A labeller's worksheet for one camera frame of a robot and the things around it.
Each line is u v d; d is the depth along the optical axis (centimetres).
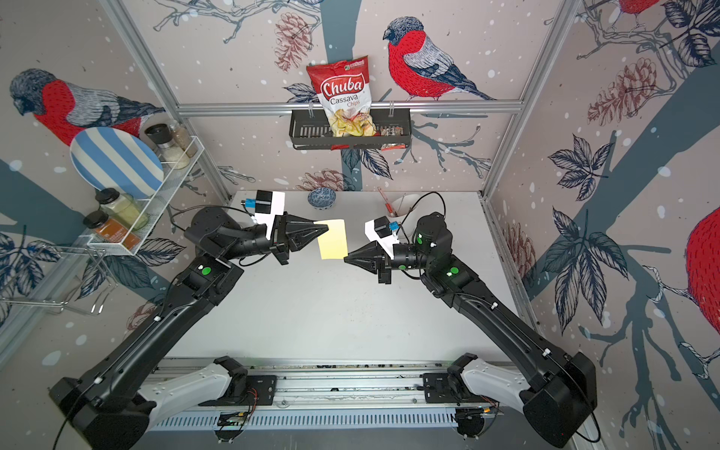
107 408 37
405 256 57
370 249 57
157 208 68
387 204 104
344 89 80
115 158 72
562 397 37
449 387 66
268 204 44
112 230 62
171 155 83
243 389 68
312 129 95
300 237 54
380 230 51
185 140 87
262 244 50
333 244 56
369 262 60
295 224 51
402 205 104
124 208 65
